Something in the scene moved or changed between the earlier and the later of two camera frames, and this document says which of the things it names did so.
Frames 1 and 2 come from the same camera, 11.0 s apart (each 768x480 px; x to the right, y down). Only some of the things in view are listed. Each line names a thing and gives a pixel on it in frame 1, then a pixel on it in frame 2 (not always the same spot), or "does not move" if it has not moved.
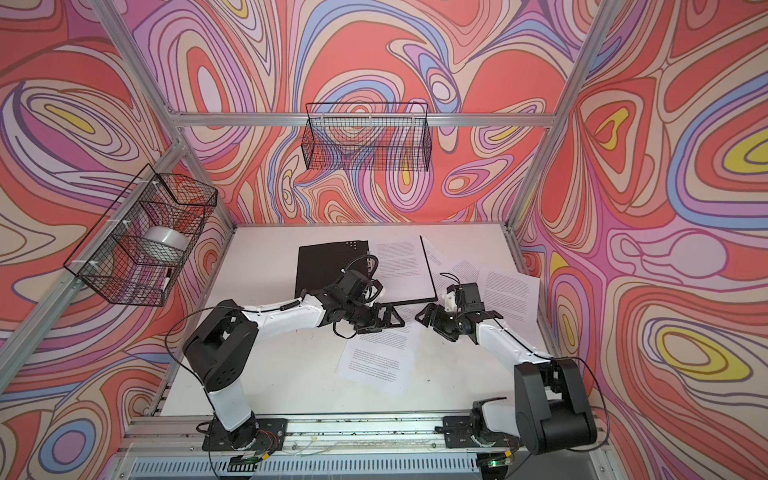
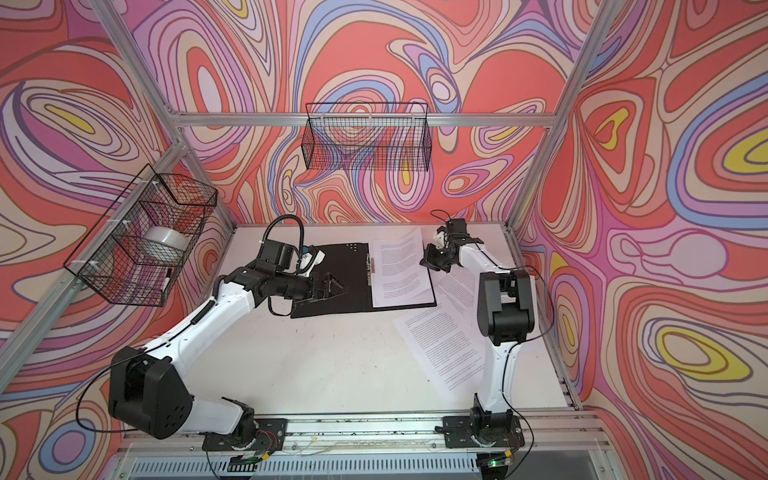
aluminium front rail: (330, 438) does not move
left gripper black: (372, 327) -> (327, 278)
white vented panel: (310, 467) does not move
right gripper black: (429, 310) -> (428, 259)
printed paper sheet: (379, 360) -> (397, 274)
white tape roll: (166, 244) does not move
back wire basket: (372, 136) does not move
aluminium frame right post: (600, 31) does not move
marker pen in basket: (167, 278) does not move
